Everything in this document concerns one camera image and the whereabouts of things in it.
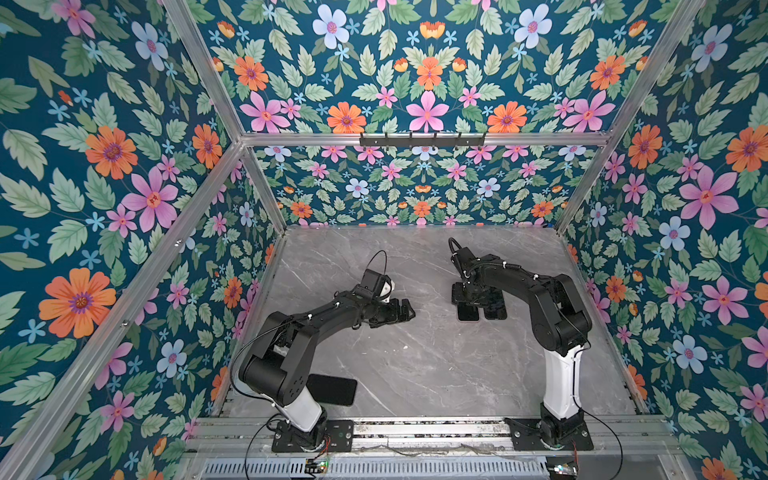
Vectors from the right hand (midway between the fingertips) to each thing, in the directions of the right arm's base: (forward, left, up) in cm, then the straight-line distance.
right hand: (463, 300), depth 99 cm
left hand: (-8, +18, +8) cm, 22 cm away
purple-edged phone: (-28, +40, -1) cm, 49 cm away
